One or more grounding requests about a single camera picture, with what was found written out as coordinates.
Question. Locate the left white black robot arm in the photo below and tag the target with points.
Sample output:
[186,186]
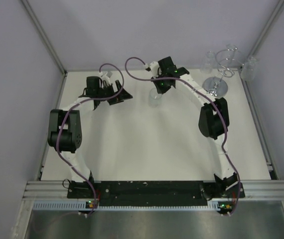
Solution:
[65,129]

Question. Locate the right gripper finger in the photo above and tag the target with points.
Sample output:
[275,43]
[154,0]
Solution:
[159,90]
[171,83]

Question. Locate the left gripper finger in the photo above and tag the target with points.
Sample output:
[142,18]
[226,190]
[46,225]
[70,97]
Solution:
[118,85]
[121,97]

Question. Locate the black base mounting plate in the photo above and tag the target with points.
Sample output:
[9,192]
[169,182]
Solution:
[149,193]

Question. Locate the clear patterned wine glass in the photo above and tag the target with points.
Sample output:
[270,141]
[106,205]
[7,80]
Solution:
[154,98]

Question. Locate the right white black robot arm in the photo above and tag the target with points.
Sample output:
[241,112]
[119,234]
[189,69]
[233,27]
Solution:
[213,119]

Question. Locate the chrome wine glass rack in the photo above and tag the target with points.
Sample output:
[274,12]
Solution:
[226,68]

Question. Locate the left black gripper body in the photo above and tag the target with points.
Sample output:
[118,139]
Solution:
[107,92]

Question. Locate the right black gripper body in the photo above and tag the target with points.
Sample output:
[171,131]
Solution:
[160,82]

